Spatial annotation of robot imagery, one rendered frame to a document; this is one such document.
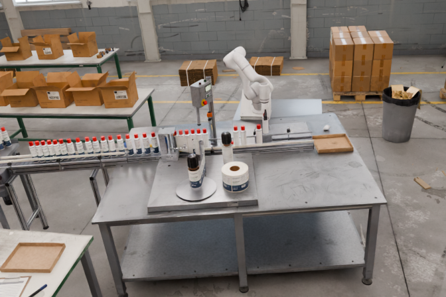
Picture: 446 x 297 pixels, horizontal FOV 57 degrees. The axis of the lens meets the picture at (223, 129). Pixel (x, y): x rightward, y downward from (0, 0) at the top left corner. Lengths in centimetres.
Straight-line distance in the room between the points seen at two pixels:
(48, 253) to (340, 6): 705
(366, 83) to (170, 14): 445
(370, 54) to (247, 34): 313
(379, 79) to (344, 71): 54
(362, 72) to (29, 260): 519
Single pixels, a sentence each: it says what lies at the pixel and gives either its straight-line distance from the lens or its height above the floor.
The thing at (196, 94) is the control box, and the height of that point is 141.
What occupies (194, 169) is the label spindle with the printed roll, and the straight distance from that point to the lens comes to 303.
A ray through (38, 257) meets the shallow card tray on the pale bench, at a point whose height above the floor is 80.
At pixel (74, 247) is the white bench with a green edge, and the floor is 80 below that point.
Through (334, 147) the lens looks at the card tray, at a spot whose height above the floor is 83.
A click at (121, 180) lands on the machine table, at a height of 83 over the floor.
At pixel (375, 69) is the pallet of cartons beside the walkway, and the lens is 664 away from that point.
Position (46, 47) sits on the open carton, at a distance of 773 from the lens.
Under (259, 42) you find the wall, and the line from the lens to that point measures 884.
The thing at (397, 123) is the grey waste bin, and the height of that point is 28.
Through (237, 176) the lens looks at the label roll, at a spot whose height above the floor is 102.
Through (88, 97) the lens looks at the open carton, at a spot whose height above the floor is 90.
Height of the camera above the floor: 268
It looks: 27 degrees down
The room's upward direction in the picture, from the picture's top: 5 degrees counter-clockwise
